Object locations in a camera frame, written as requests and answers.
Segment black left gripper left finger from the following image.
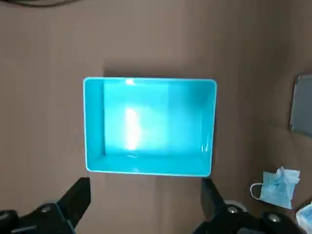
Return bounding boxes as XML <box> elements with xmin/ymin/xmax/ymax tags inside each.
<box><xmin>0</xmin><ymin>176</ymin><xmax>91</xmax><ymax>234</ymax></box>

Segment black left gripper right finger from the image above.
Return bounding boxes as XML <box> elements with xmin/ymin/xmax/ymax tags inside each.
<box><xmin>194</xmin><ymin>177</ymin><xmax>303</xmax><ymax>234</ymax></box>

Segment used blue mask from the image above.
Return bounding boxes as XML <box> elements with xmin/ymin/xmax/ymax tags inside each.
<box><xmin>250</xmin><ymin>166</ymin><xmax>301</xmax><ymax>210</ymax></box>

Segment new mask packet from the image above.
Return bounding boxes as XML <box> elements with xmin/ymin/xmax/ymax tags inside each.
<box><xmin>296</xmin><ymin>201</ymin><xmax>312</xmax><ymax>234</ymax></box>

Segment blue plastic box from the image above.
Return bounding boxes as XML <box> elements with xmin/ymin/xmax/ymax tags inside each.
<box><xmin>82</xmin><ymin>77</ymin><xmax>217</xmax><ymax>177</ymax></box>

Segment silver metal case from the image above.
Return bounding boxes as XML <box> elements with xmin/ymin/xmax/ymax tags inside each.
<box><xmin>289</xmin><ymin>73</ymin><xmax>312</xmax><ymax>138</ymax></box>

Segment black cable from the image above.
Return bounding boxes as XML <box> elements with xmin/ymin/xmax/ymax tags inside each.
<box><xmin>14</xmin><ymin>0</ymin><xmax>74</xmax><ymax>7</ymax></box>

